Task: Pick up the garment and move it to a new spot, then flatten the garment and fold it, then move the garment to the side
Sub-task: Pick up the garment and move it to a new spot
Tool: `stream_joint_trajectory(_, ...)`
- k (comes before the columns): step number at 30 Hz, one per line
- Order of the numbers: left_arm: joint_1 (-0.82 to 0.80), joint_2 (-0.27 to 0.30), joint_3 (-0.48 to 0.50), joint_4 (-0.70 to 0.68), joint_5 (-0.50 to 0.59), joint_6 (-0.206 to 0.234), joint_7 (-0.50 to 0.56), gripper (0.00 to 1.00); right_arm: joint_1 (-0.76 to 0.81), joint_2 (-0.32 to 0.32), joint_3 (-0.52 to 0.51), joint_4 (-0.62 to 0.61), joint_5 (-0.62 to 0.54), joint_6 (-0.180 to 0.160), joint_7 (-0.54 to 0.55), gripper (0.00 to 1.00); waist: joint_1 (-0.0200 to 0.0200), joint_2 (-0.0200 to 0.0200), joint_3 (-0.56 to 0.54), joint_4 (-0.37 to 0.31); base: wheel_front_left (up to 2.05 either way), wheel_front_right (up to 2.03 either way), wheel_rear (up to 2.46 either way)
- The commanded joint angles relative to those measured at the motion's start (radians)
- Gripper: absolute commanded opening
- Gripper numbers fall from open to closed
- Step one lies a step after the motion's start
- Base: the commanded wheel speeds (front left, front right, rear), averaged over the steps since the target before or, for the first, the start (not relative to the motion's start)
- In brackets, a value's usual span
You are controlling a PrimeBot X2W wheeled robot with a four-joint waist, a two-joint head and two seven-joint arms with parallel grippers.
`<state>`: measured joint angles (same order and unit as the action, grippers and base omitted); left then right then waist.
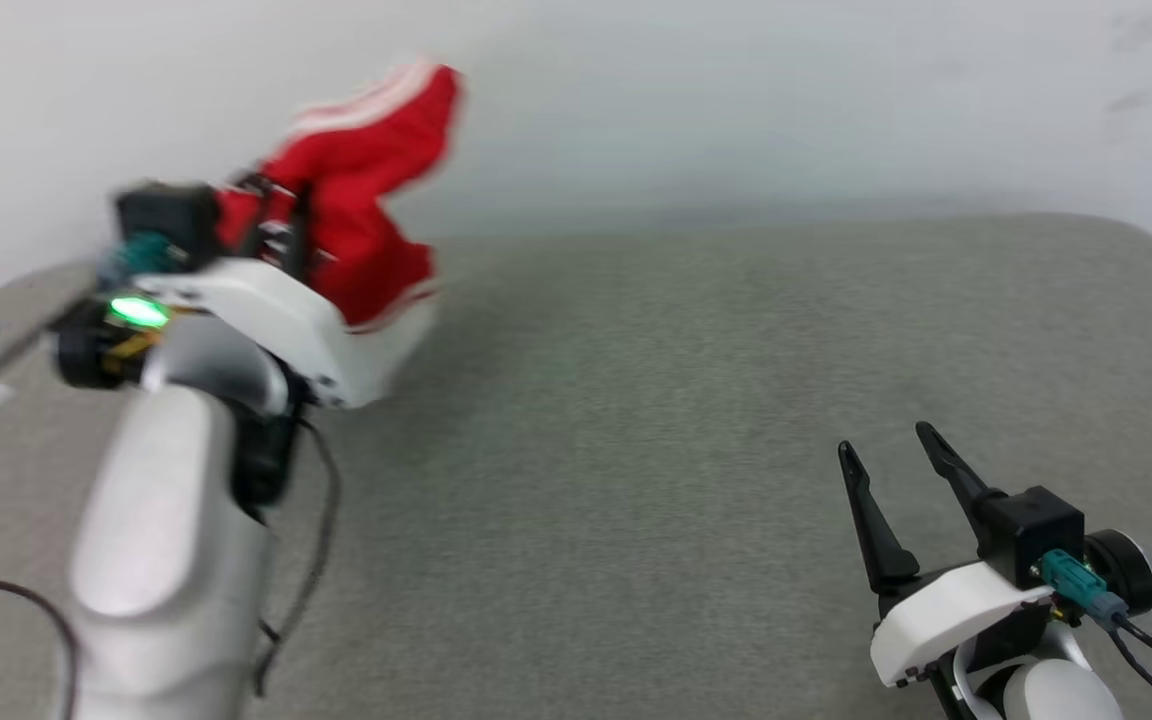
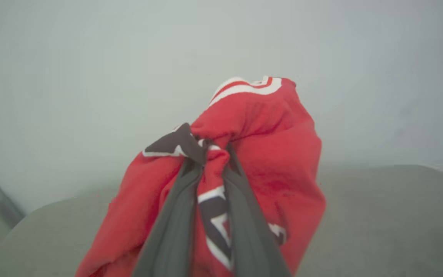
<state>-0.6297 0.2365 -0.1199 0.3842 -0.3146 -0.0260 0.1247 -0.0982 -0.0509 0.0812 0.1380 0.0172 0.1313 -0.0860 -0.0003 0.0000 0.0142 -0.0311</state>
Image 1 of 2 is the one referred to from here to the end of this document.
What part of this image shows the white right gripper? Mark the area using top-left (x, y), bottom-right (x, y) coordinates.
top-left (837, 421), bottom-right (1152, 689)

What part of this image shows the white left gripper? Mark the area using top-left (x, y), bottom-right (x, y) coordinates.
top-left (54, 172), bottom-right (437, 411)

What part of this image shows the red garment with white stripes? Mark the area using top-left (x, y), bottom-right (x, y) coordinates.
top-left (216, 62), bottom-right (464, 333)

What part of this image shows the thin black cable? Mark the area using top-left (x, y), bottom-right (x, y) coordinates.
top-left (252, 415), bottom-right (343, 698)
top-left (1104, 628), bottom-right (1152, 720)

